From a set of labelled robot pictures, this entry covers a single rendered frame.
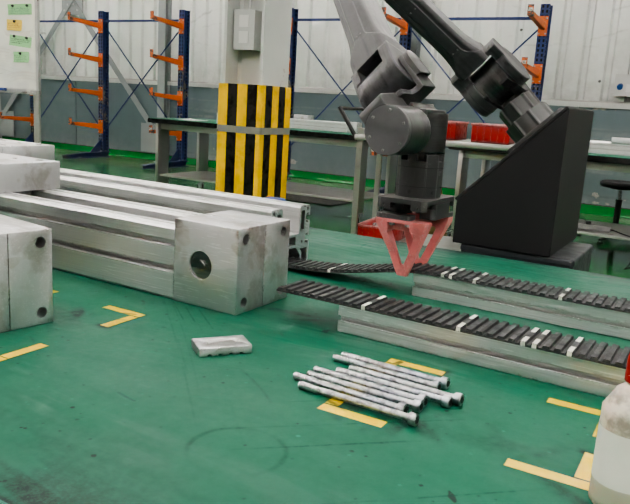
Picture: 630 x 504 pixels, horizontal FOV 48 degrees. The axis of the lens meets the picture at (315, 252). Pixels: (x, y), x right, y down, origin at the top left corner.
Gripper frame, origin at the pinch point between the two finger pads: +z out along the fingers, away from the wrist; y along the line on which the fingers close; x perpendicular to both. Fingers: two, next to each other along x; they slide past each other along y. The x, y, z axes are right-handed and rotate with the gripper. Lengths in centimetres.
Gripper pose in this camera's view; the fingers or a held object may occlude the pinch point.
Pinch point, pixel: (410, 266)
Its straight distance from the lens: 91.2
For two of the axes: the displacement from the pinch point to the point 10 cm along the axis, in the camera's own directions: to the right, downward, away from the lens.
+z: -0.6, 9.8, 2.0
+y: -5.1, 1.4, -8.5
